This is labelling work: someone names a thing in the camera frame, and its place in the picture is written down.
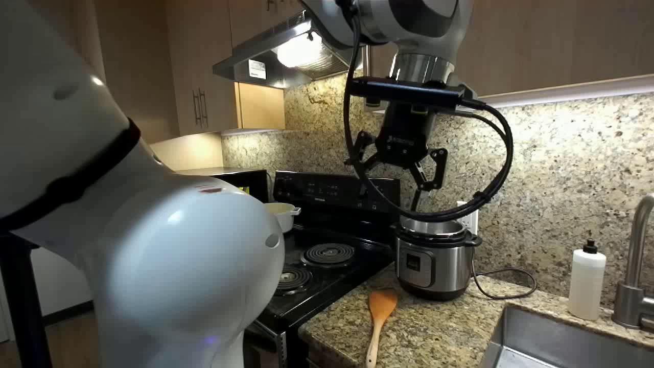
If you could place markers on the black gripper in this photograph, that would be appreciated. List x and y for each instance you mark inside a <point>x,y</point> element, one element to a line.
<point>405,134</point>

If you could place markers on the wooden spatula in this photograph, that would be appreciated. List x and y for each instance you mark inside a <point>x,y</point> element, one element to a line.
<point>380,306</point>

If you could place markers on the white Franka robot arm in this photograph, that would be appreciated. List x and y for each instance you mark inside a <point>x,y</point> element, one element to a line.
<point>170,271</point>

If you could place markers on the stainless steel pressure cooker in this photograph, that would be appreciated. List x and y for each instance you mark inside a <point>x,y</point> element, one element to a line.
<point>436,262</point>

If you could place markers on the black electric stove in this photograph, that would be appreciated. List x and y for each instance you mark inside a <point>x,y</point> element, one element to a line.
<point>327,204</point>

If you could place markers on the metal range hood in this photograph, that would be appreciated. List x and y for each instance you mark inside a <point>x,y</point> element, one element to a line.
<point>273,57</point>

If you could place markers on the wooden upper cabinet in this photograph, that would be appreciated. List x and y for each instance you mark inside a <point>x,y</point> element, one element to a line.
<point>559,40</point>

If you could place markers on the wooden side cabinet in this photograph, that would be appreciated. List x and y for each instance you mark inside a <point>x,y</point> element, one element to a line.
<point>197,67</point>

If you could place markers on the white soap bottle black cap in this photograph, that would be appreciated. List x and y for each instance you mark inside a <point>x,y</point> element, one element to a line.
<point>587,283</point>

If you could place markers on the stainless steel sink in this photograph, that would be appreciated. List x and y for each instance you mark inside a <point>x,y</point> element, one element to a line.
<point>565,340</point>

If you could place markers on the metal sink faucet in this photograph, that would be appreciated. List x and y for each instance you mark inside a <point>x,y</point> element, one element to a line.
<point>636,271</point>

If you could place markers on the black tripod stand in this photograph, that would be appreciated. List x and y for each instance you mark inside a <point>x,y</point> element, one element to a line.
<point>22,306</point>

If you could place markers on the white wall outlet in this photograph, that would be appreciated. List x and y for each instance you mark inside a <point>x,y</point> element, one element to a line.
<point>472,220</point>

